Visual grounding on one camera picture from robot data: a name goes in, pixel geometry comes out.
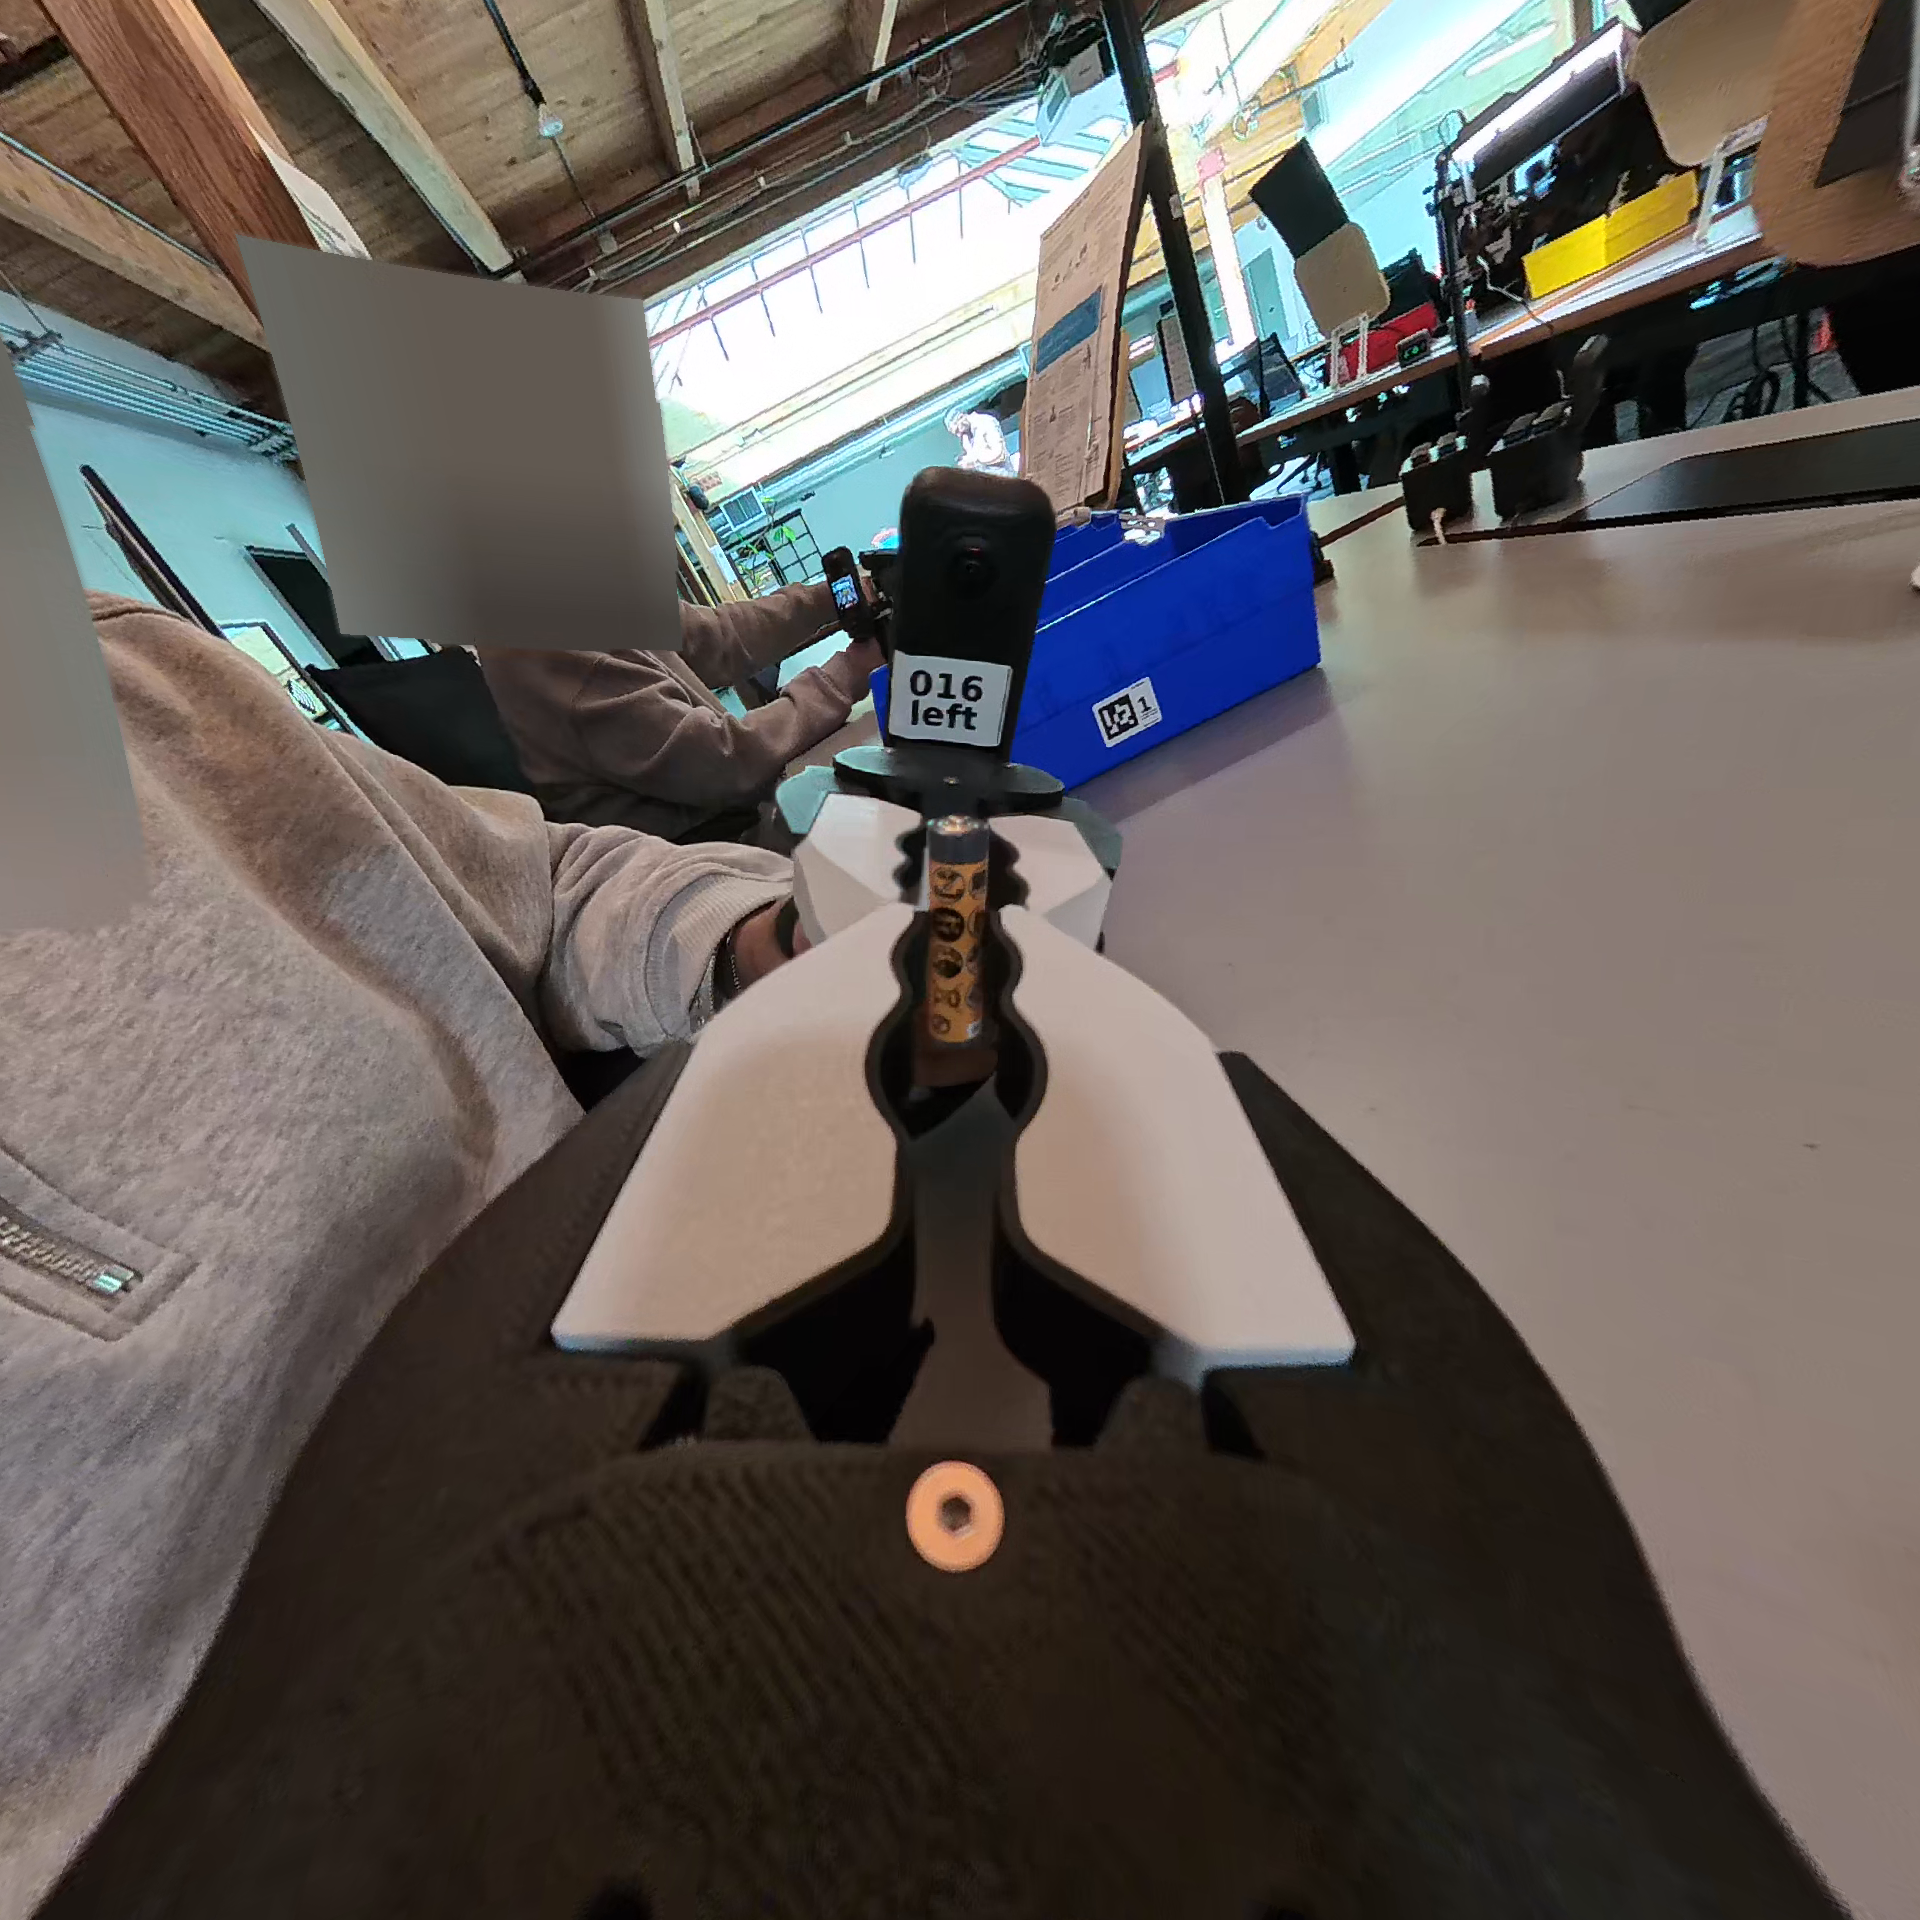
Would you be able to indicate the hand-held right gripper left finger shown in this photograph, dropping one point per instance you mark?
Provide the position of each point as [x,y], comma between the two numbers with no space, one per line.
[721,1184]

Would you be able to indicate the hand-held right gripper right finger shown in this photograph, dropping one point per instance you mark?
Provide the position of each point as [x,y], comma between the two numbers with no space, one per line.
[1170,1184]

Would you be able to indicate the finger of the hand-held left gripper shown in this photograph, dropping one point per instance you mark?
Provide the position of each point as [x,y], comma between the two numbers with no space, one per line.
[1065,884]
[848,863]

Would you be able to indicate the gold black battery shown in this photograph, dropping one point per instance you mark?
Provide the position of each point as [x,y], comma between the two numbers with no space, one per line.
[957,944]

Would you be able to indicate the person's left forearm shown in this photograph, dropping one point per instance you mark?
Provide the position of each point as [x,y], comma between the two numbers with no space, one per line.
[646,931]

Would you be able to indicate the blue plastic bin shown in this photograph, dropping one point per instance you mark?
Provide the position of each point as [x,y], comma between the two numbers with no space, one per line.
[1201,628]

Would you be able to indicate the brown cardboard sheet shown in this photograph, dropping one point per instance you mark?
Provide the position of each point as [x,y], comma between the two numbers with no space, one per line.
[1080,300]

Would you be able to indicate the black chair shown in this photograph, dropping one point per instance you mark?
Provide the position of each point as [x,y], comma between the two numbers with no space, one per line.
[421,721]

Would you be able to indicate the black charging dock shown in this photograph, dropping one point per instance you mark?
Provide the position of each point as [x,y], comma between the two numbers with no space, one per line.
[1546,451]
[1441,488]

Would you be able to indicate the red plastic bin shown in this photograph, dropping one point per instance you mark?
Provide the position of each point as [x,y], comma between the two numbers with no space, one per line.
[1389,346]

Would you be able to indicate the cardboard black panel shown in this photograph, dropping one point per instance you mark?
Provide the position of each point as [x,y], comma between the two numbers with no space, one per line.
[1306,202]
[1687,76]
[1822,149]

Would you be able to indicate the small yellow tray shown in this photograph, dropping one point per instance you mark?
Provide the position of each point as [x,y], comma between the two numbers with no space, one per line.
[1611,241]

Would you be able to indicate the black metal post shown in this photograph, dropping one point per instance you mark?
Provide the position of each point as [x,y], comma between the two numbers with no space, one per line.
[1179,271]

